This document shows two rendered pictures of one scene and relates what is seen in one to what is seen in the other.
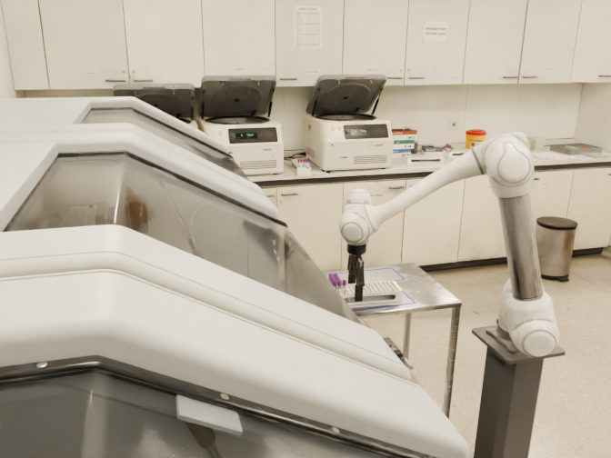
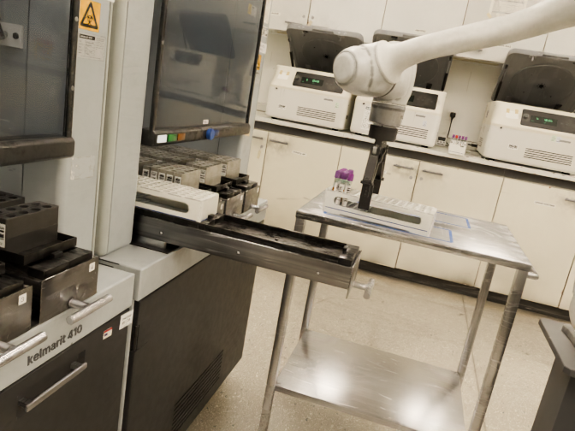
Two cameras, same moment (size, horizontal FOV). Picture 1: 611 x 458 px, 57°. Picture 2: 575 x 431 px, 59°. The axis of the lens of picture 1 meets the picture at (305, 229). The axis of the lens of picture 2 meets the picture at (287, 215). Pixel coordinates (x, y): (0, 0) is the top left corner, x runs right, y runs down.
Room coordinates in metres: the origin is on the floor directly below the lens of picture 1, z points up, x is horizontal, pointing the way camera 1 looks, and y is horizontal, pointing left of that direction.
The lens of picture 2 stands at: (0.75, -0.68, 1.14)
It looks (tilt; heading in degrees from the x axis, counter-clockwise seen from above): 14 degrees down; 29
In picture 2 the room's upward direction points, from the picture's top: 10 degrees clockwise
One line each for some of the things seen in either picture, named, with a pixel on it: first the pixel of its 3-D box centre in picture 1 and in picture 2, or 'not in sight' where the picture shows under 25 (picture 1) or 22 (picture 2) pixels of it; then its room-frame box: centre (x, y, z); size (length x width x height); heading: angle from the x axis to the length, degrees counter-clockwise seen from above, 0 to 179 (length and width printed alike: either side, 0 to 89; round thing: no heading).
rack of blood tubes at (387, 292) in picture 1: (363, 294); (379, 209); (2.07, -0.23, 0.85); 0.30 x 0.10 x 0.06; 101
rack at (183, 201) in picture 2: not in sight; (151, 196); (1.60, 0.16, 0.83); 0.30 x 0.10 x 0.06; 106
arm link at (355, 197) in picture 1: (357, 210); (393, 73); (2.05, -0.20, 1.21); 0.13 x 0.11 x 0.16; 170
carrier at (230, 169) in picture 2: not in sight; (230, 168); (2.05, 0.27, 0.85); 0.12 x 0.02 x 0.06; 15
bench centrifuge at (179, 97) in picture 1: (157, 128); (321, 78); (4.05, 1.06, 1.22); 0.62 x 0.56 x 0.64; 14
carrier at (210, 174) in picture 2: not in sight; (210, 174); (1.90, 0.23, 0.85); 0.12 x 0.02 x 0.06; 15
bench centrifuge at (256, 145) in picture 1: (238, 122); (404, 89); (4.21, 0.50, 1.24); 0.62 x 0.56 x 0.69; 16
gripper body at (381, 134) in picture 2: (355, 253); (381, 142); (2.06, -0.20, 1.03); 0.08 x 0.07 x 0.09; 11
